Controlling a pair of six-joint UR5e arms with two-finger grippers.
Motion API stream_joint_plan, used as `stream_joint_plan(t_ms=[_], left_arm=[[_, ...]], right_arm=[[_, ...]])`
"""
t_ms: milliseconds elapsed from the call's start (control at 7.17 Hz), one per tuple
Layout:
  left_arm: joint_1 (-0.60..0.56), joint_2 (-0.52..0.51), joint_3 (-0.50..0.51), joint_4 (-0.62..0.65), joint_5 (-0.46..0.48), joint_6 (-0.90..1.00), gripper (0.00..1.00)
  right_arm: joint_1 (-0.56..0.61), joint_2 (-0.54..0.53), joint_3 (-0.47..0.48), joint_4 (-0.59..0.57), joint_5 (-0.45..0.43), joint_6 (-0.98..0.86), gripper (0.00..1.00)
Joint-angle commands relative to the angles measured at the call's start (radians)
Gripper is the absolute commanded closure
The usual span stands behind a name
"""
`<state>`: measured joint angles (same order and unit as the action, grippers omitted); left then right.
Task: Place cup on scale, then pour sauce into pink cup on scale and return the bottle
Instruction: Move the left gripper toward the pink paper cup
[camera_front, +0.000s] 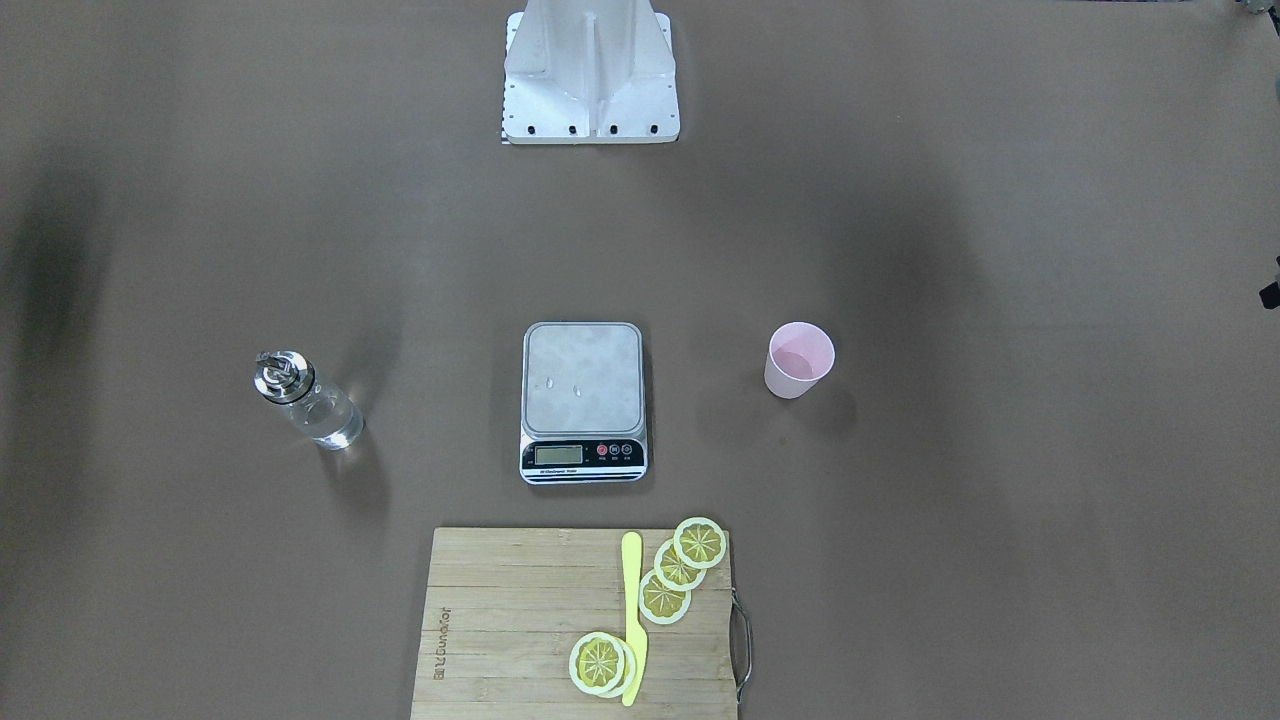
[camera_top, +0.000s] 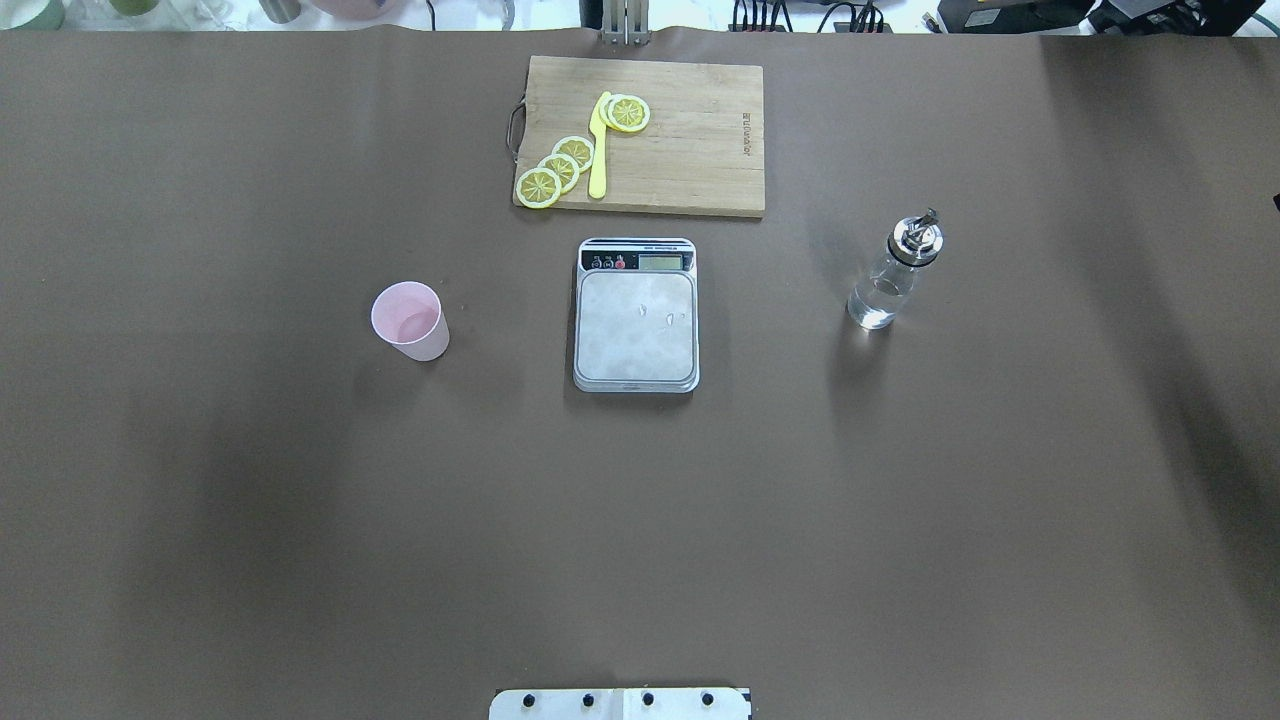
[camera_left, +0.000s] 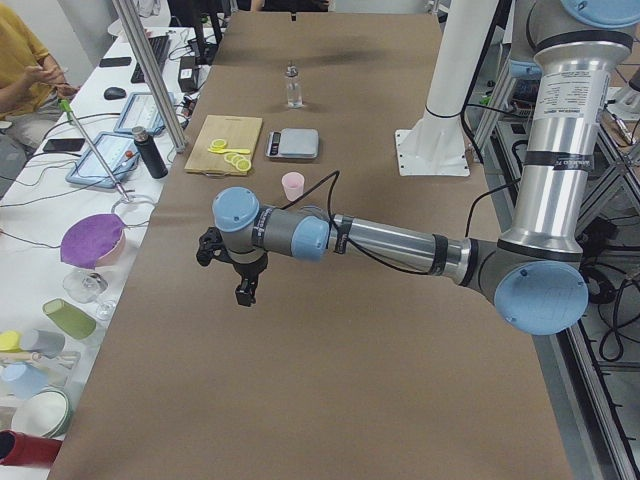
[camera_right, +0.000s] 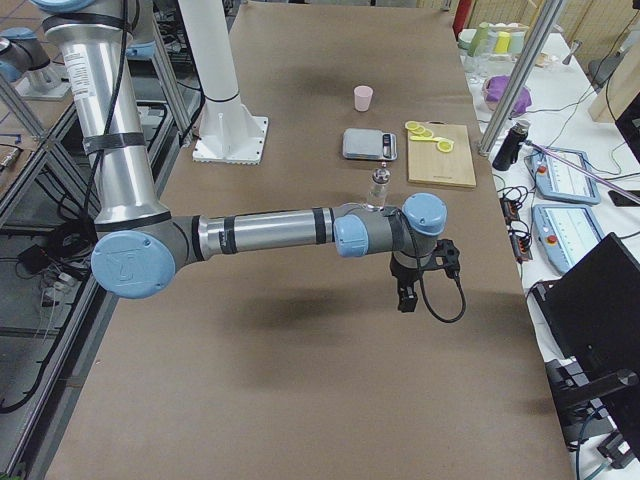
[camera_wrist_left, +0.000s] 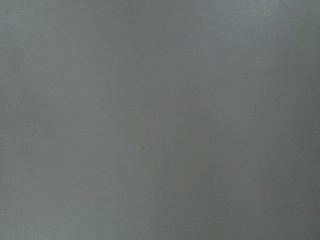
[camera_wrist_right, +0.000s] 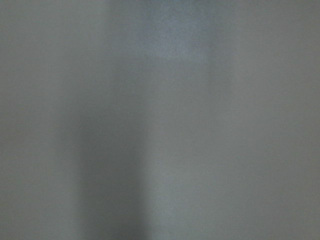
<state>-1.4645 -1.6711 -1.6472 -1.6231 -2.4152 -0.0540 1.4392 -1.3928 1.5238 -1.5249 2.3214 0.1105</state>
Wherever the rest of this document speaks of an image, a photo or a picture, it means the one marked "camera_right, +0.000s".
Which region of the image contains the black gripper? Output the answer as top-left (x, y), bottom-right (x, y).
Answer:
top-left (390, 239), bottom-right (458, 313)

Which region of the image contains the glass sauce bottle metal spout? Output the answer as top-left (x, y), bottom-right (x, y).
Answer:
top-left (366, 162), bottom-right (391, 210)

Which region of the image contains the pink plastic cup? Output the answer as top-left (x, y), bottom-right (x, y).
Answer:
top-left (353, 85), bottom-right (374, 112)

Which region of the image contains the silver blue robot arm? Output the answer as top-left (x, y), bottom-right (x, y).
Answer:
top-left (38, 1), bottom-right (460, 312)

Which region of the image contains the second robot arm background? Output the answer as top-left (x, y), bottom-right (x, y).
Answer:
top-left (1, 27), bottom-right (70, 101)

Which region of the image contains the silver digital kitchen scale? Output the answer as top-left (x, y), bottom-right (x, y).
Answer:
top-left (342, 128), bottom-right (397, 161)

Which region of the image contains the green plastic cup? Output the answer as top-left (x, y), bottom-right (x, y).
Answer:
top-left (467, 22), bottom-right (492, 57)

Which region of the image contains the yellow plastic cup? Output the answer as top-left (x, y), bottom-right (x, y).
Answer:
top-left (493, 31), bottom-right (511, 55)

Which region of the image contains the bamboo cutting board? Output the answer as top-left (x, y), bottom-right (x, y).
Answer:
top-left (405, 121), bottom-right (476, 188)

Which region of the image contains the lemon slice single pair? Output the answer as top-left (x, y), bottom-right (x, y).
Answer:
top-left (436, 140), bottom-right (454, 153)

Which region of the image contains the yellow plastic knife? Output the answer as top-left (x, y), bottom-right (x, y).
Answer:
top-left (409, 135), bottom-right (447, 143)

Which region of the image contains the blue teach pendant near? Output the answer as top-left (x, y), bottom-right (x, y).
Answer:
top-left (532, 204), bottom-right (605, 274)

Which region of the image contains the blue teach pendant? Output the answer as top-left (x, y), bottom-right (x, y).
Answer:
top-left (532, 204), bottom-right (605, 274)
top-left (525, 150), bottom-right (601, 205)

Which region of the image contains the lemon slice far end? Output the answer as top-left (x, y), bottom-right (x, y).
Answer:
top-left (404, 120), bottom-right (423, 131)

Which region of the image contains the black bottle on table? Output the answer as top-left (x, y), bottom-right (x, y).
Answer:
top-left (492, 119), bottom-right (530, 171)

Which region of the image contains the blue teach pendant far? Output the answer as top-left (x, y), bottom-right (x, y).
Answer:
top-left (525, 150), bottom-right (601, 205)

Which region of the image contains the purple cloth in bowl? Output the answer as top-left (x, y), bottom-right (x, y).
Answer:
top-left (482, 75), bottom-right (532, 117)

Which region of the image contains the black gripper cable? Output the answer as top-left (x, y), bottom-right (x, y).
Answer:
top-left (399, 212), bottom-right (467, 325)

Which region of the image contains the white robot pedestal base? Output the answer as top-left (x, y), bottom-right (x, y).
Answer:
top-left (179, 0), bottom-right (269, 165)

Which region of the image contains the silver aluminium frame post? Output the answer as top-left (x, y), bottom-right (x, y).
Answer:
top-left (478, 0), bottom-right (566, 157)

